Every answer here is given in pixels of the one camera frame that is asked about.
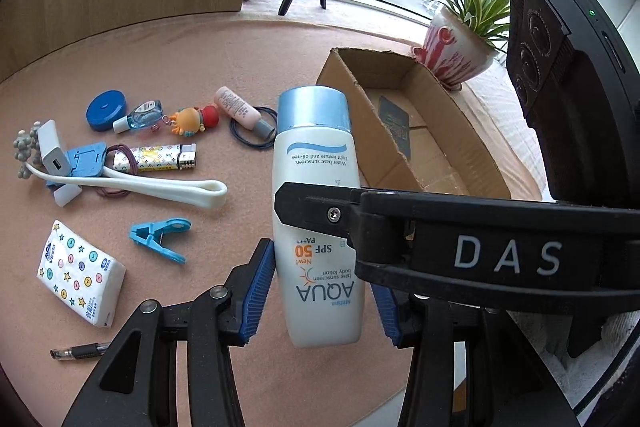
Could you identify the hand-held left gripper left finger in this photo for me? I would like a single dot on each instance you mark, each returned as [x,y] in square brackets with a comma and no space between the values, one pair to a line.
[255,292]

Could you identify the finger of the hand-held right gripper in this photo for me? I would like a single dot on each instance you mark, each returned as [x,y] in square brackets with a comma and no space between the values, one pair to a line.
[310,207]

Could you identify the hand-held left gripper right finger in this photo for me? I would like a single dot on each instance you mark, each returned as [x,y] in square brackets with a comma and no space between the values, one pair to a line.
[387,314]

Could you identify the white sunscreen bottle blue cap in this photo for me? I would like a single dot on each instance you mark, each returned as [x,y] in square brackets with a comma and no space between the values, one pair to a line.
[310,157]

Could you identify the blue plastic clip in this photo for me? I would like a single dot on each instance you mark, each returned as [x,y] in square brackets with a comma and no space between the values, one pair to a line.
[155,237]

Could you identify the pink cosmetic tube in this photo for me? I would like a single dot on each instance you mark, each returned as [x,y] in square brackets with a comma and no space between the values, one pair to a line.
[235,107]

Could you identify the white massager grey balls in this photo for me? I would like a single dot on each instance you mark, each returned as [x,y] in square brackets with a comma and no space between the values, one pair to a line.
[165,189]

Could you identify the cardboard box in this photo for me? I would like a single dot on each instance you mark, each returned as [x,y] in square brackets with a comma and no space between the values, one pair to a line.
[440,107]

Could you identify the patterned lighter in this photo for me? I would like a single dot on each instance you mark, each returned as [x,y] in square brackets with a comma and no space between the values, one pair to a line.
[155,159]

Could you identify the star print tissue pack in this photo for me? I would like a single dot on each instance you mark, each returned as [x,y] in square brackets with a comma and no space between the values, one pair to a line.
[80,272]

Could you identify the black pen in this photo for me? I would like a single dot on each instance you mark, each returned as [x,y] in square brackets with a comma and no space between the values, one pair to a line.
[82,350]

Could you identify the small clear blue bottle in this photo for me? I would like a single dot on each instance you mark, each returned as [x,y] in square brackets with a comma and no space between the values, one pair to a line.
[142,116]

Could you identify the translucent white cap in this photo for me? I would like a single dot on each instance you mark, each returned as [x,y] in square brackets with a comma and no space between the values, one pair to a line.
[67,196]

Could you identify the blue phone stand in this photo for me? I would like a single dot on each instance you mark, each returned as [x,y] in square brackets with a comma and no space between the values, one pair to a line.
[87,159]

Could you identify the round blue tape measure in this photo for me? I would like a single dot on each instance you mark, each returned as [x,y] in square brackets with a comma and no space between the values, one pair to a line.
[105,109]

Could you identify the white charger plug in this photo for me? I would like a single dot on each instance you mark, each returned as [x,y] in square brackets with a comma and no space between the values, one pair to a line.
[50,147]

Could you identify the dark card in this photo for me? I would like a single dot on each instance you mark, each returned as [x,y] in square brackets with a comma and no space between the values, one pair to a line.
[395,127]

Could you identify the white checked tablecloth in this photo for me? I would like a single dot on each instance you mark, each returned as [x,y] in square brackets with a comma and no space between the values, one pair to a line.
[505,107]

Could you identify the potted spider plant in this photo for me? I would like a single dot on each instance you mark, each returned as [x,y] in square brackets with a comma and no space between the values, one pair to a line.
[455,52]

